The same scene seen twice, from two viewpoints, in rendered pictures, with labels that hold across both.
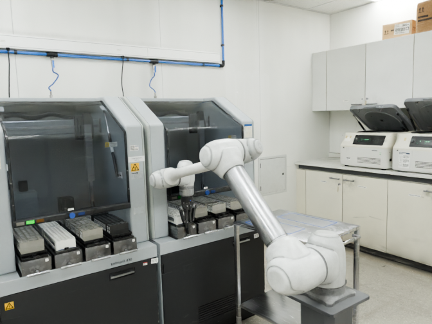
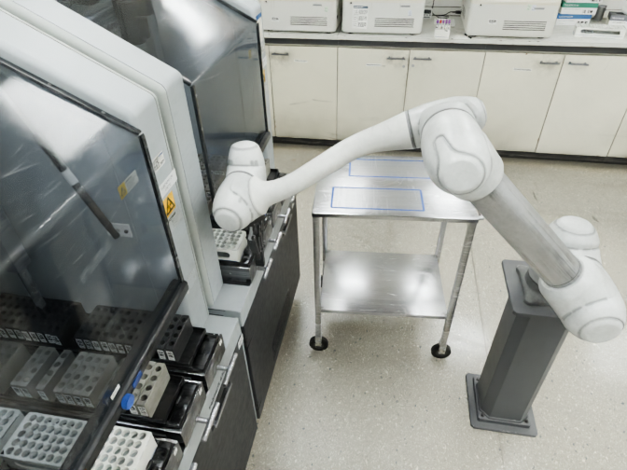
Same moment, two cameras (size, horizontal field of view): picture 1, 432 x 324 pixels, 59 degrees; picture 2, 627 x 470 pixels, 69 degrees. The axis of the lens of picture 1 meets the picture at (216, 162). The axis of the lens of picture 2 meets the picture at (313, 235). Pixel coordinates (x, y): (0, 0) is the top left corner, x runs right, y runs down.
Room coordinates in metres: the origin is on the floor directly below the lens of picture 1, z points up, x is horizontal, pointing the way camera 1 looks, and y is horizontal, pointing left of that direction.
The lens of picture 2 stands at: (1.34, 0.84, 1.79)
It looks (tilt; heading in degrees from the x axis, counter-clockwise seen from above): 38 degrees down; 316
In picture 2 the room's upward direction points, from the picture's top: 1 degrees counter-clockwise
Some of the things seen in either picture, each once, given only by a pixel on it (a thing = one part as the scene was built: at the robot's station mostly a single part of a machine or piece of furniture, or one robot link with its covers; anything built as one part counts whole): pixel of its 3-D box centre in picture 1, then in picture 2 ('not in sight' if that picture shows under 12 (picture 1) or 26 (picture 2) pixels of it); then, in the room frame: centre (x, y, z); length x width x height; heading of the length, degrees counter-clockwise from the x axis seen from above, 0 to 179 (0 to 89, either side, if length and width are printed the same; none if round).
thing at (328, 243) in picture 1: (324, 256); (565, 252); (1.57, -0.45, 0.87); 0.18 x 0.16 x 0.22; 130
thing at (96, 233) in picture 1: (92, 234); (154, 390); (2.05, 0.69, 0.85); 0.12 x 0.02 x 0.06; 127
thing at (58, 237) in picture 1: (58, 238); (81, 450); (2.04, 0.87, 0.83); 0.30 x 0.10 x 0.06; 36
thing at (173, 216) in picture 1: (171, 216); (200, 243); (2.45, 0.30, 0.83); 0.30 x 0.10 x 0.06; 36
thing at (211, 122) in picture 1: (188, 144); (160, 85); (2.70, 0.19, 1.28); 0.61 x 0.51 x 0.63; 126
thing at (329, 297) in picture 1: (328, 285); (549, 278); (1.59, -0.47, 0.73); 0.22 x 0.18 x 0.06; 126
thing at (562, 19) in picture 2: not in sight; (570, 18); (2.60, -2.99, 0.94); 0.23 x 0.13 x 0.07; 40
